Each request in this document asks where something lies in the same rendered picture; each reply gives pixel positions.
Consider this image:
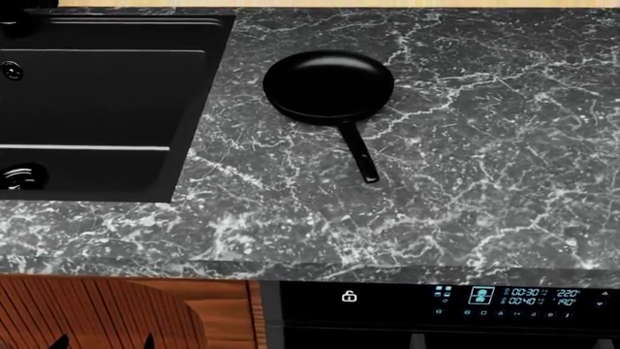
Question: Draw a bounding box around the brown wooden cabinet front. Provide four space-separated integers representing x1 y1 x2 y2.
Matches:
0 273 268 349

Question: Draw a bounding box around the black kitchen sink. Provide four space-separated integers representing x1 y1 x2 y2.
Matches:
0 9 237 204

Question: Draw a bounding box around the black frying pan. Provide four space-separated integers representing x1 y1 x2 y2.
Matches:
262 49 396 184

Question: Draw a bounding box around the black oven control panel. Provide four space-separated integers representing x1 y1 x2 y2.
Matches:
260 279 620 349

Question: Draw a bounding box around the black faucet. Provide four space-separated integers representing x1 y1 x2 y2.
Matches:
0 0 39 39

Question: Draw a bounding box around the ribbed rounded wooden panel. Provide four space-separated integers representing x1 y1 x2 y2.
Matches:
0 277 210 349

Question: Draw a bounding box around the black sink drain strainer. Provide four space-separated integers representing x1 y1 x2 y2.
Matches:
0 163 50 192

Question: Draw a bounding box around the black sink overflow knob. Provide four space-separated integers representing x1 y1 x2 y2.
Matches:
0 60 24 81

